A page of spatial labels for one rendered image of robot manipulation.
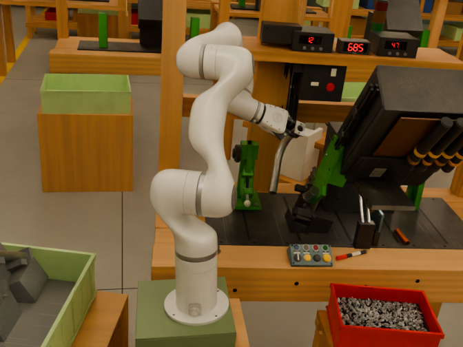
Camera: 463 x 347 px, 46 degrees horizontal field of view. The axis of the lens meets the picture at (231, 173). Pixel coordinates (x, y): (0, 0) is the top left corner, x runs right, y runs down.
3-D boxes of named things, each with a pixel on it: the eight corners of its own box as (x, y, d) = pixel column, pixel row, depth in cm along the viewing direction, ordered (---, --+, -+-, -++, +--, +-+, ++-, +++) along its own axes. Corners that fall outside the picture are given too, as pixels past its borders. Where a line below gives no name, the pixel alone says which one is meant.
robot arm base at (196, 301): (228, 327, 152) (229, 270, 145) (160, 325, 152) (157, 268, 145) (229, 287, 169) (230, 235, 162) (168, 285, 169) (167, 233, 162)
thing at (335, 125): (394, 214, 232) (412, 140, 218) (324, 212, 229) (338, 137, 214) (379, 193, 249) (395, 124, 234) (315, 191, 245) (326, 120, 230)
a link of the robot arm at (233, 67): (179, 217, 151) (236, 224, 149) (168, 208, 140) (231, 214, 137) (206, 56, 165) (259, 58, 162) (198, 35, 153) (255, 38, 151)
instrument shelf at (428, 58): (464, 73, 216) (467, 63, 215) (239, 60, 206) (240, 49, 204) (437, 57, 239) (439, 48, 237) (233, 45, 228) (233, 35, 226)
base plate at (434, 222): (487, 253, 214) (488, 249, 213) (207, 248, 201) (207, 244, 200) (441, 201, 251) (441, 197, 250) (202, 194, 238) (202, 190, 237)
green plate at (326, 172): (337, 200, 207) (362, 152, 199) (318, 194, 205) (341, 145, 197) (330, 186, 217) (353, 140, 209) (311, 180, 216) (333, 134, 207)
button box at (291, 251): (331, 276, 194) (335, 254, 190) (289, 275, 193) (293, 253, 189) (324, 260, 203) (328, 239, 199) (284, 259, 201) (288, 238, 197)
